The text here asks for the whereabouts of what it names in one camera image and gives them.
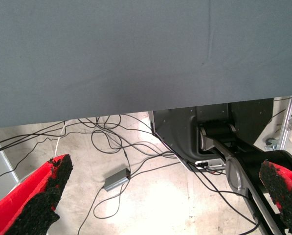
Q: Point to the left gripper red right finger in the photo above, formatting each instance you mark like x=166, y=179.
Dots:
x=285, y=193

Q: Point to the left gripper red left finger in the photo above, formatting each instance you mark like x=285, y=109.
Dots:
x=35, y=203

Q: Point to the grey caster wheel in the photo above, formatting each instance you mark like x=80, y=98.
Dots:
x=271, y=143

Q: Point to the aluminium table leg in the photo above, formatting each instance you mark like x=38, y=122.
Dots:
x=288, y=122

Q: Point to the grey power adapter box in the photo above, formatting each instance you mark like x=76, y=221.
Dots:
x=116, y=180

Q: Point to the dark grey table cloth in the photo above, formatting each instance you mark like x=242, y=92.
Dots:
x=111, y=61

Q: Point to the grey metal post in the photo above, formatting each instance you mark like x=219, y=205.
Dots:
x=0, y=161

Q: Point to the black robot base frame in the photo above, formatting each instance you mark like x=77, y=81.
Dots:
x=172, y=127

